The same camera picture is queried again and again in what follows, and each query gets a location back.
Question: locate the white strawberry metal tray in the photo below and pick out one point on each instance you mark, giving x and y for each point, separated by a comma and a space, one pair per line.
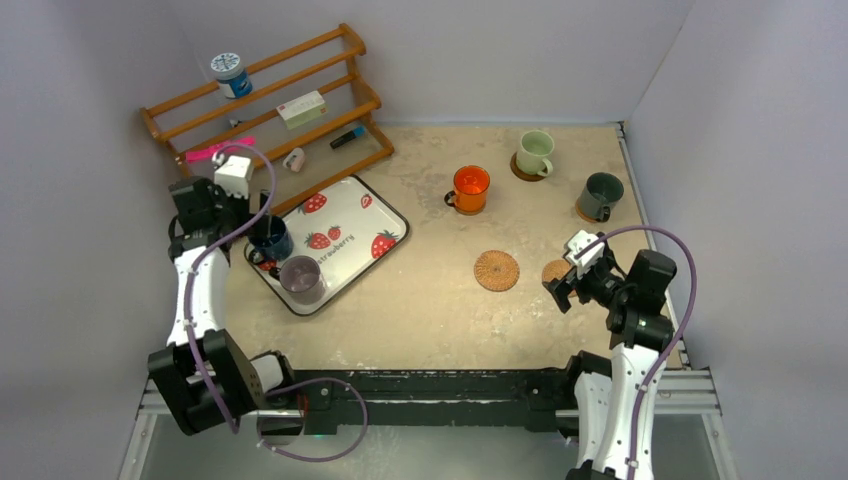
347, 228

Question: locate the lilac purple mug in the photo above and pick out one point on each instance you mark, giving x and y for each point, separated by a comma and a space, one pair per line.
301, 278

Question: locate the dark grooved wooden coaster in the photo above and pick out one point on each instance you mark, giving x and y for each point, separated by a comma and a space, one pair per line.
523, 175

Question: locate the light green mug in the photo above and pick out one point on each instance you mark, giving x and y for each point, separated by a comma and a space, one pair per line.
534, 152

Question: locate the white green small box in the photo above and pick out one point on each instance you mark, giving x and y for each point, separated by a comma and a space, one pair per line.
302, 110

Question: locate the brown wooden round coaster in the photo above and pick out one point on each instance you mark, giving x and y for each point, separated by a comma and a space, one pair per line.
582, 215

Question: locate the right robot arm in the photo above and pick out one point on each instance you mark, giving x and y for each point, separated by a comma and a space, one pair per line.
616, 396

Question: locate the woven rattan round coaster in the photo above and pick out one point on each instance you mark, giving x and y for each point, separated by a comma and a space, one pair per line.
496, 271

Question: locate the black blue marker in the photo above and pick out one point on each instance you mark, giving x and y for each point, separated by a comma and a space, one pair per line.
347, 137

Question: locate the blue white lidded jar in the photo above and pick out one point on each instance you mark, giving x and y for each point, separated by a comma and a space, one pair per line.
231, 76

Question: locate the small white pink object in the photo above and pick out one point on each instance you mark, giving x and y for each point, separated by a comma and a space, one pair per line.
295, 160

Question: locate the orange mug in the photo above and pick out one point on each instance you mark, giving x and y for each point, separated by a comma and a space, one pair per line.
469, 192

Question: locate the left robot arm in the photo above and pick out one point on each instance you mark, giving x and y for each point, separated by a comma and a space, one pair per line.
202, 375

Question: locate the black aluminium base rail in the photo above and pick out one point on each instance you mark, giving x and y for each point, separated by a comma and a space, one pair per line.
536, 400

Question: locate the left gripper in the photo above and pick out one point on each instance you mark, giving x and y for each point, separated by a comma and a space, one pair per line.
240, 200

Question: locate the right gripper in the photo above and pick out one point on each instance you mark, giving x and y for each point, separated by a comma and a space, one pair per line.
577, 279

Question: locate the dark green mug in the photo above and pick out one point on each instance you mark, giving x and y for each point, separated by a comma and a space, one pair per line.
601, 193

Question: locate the dark blue mug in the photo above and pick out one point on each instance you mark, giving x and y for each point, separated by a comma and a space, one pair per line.
275, 240

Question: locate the pink highlighter marker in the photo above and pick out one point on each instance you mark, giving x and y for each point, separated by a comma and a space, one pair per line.
207, 153

